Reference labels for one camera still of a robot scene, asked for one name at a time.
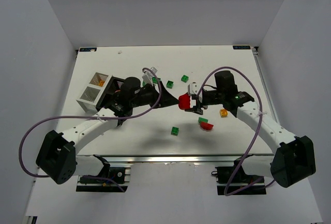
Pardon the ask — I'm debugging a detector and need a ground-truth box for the right corner label sticker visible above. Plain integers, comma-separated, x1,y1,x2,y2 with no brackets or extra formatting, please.
232,45,251,50

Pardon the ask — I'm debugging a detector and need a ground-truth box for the red arched lego brick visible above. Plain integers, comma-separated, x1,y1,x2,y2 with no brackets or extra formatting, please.
178,93,191,110

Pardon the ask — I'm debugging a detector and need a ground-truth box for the red curved lego brick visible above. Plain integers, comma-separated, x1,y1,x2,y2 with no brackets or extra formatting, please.
200,122,214,130

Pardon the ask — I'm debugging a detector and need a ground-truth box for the left corner label sticker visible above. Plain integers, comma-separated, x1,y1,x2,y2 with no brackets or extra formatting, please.
79,47,97,52

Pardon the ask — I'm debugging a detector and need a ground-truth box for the dark green lego brick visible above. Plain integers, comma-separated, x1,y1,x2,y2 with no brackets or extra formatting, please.
166,80,174,89

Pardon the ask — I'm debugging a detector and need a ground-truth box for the green long lego brick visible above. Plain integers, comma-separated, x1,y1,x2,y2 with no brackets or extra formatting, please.
152,77,161,84

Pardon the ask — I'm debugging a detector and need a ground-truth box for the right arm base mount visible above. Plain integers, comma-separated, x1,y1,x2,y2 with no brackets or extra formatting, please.
211,158,266,196

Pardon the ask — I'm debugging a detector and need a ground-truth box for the black slotted container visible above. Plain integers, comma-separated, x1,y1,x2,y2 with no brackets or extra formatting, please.
96,76,133,117

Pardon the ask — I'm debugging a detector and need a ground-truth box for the green slope lego brick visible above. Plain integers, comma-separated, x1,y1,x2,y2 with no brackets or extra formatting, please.
198,117,208,123

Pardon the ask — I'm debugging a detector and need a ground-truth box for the green lego brick upper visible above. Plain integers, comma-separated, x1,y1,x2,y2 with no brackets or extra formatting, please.
181,75,189,82

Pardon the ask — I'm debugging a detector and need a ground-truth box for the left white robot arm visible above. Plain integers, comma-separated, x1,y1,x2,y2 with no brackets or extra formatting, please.
36,77,179,185

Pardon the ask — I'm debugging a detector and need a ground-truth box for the white slotted container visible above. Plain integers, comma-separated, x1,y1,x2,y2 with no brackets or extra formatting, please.
76,72,111,113

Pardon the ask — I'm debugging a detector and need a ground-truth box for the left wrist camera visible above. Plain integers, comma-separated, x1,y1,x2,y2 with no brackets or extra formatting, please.
142,67,157,86

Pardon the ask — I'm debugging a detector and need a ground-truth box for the green lego brick lower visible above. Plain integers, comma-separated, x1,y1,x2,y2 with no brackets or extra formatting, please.
171,127,179,136

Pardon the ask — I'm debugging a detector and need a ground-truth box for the yellow flower lego piece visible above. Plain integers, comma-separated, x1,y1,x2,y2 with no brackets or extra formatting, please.
98,80,105,87

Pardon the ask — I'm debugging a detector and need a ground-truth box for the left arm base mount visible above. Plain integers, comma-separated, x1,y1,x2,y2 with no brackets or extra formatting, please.
76,163,131,193

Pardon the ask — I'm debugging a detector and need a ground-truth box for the corner label sticker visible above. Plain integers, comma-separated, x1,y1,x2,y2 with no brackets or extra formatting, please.
232,45,251,50
79,47,97,52

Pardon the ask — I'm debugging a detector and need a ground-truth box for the yellow square lego brick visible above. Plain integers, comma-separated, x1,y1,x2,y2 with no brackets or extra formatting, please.
219,109,228,118

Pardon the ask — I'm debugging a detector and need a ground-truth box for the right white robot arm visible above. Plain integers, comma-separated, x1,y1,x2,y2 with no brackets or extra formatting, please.
178,70,316,188

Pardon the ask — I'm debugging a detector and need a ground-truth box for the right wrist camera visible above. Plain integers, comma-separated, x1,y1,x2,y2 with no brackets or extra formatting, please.
187,82,201,96

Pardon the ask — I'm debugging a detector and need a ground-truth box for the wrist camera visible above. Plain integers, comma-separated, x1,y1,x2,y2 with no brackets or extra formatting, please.
187,82,201,96
142,67,157,86

